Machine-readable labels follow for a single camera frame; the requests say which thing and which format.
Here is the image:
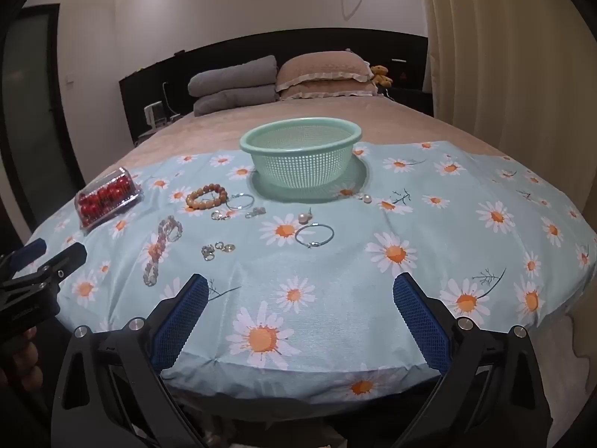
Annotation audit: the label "wooden bead bracelet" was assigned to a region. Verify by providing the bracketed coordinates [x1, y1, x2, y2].
[185, 183, 229, 211]

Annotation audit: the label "pink crystal bead bracelet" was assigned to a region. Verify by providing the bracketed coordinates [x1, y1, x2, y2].
[142, 215, 184, 287]

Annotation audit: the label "pink pillows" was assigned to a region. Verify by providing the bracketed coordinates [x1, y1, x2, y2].
[275, 50, 378, 91]

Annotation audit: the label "dark frosted glass door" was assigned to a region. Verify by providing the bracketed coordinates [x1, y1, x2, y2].
[0, 4, 87, 243]

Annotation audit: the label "clear box of red beads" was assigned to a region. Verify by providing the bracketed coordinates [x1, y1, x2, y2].
[75, 167, 142, 230]

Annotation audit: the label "cream curtain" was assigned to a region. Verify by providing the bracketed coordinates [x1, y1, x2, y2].
[415, 0, 597, 225]

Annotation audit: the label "white charging cable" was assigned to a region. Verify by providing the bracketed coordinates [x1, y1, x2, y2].
[162, 81, 180, 119]

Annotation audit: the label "person's left hand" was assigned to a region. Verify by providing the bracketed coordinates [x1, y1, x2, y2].
[0, 327, 45, 390]

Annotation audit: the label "daisy print blue cloth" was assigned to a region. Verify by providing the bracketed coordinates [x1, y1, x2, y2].
[19, 140, 597, 407]

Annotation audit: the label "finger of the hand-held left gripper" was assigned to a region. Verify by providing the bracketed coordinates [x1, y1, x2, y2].
[0, 243, 88, 311]
[0, 238, 47, 285]

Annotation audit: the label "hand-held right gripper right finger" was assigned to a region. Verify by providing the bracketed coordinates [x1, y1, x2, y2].
[393, 271, 553, 448]

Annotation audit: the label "black headboard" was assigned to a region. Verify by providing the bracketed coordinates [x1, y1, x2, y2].
[119, 28, 429, 143]

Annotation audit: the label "thin silver bangle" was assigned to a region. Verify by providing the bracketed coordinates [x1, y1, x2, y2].
[226, 193, 256, 211]

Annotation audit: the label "grey pillow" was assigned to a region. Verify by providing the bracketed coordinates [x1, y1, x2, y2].
[193, 85, 281, 117]
[188, 55, 279, 96]

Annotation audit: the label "beige ruffled pillow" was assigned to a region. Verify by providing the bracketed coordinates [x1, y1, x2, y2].
[280, 81, 379, 101]

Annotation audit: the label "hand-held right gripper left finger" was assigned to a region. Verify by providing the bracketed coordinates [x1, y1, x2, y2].
[50, 274, 209, 448]

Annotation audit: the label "silver chain bracelet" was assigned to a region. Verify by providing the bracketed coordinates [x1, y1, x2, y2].
[294, 223, 335, 249]

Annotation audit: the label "beige bed cover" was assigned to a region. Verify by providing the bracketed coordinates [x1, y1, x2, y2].
[131, 96, 509, 162]

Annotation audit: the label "green plastic mesh basket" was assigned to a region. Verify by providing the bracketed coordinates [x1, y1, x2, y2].
[239, 118, 363, 191]

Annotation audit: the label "white bedside device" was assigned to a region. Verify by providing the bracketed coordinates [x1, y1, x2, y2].
[144, 102, 171, 128]

